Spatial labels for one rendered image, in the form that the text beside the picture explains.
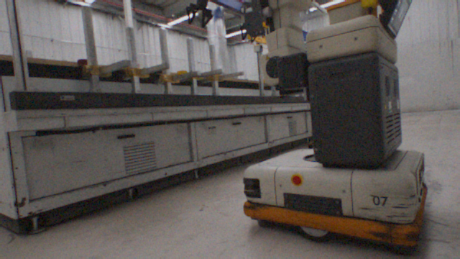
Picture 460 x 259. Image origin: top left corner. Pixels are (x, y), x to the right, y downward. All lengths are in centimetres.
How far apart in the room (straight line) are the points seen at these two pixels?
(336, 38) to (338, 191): 54
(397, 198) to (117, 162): 160
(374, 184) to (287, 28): 78
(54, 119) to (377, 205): 144
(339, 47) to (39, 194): 161
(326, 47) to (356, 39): 10
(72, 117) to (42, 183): 41
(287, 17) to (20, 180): 152
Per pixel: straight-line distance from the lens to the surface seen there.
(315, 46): 113
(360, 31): 109
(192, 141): 237
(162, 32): 203
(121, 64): 152
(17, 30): 162
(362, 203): 108
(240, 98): 253
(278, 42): 138
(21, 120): 156
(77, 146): 189
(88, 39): 172
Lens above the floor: 51
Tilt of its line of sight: 3 degrees down
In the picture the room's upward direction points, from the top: 5 degrees counter-clockwise
